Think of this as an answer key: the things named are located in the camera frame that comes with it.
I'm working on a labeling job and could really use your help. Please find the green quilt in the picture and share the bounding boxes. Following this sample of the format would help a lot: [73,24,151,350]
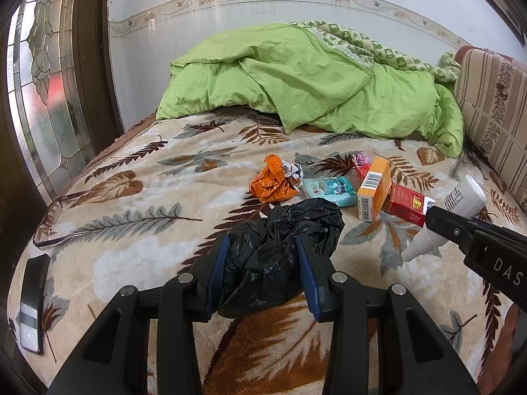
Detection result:
[156,20,465,159]

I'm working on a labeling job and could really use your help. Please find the orange wrapper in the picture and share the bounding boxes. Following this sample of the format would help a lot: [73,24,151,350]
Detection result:
[248,154,300,203]

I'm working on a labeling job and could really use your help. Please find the striped beige brown cushion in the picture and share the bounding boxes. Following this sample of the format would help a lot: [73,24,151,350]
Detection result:
[453,47,527,206]

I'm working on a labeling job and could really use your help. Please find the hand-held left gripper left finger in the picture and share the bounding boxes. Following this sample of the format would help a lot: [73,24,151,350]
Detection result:
[47,234,231,395]

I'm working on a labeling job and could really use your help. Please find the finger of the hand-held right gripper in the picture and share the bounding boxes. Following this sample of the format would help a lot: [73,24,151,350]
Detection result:
[424,206,480,251]

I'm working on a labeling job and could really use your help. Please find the wooden stained glass door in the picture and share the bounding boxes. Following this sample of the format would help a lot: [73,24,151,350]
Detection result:
[0,0,124,280]

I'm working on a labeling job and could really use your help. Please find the white spray bottle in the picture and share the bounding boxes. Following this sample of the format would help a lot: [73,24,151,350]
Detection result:
[401,175,488,262]

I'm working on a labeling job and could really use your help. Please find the orange cardboard box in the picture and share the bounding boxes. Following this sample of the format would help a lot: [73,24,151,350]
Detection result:
[356,156,393,221]

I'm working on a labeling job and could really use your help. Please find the red cigarette box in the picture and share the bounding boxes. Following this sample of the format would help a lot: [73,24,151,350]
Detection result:
[384,183,436,228]

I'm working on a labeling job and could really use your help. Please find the silver wrapper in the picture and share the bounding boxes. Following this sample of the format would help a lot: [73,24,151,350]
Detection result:
[282,162,303,182]

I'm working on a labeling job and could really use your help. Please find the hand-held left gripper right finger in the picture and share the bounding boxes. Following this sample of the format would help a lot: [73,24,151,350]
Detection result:
[295,234,480,395]

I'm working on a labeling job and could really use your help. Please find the leaf-print beige blanket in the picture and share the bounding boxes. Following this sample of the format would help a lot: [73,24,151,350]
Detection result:
[6,109,527,395]

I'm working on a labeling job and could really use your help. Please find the pink cushion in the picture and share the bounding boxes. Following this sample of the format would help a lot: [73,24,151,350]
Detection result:
[455,44,513,63]

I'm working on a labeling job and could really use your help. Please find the person's right forearm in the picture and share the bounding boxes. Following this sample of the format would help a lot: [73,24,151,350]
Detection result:
[480,304,527,387]

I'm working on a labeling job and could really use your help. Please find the teal tissue pack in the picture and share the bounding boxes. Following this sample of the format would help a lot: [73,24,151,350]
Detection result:
[302,176,358,207]

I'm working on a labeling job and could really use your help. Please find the black plastic bag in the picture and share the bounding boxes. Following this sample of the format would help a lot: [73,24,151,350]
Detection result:
[218,197,346,319]

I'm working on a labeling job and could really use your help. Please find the black smartphone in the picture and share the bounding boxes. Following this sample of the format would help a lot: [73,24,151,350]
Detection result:
[18,254,51,355]

